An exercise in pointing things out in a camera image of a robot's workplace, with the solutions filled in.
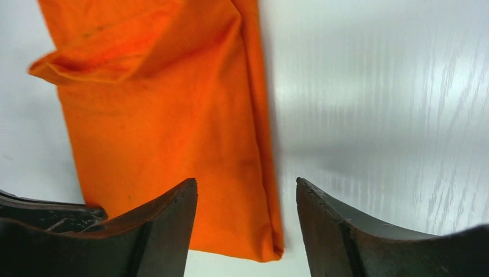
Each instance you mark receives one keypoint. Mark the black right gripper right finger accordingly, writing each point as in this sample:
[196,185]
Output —
[341,240]

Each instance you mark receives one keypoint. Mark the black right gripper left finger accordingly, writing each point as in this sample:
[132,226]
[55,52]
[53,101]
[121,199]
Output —
[45,238]

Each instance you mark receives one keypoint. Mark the orange t shirt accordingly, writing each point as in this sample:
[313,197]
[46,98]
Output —
[154,92]

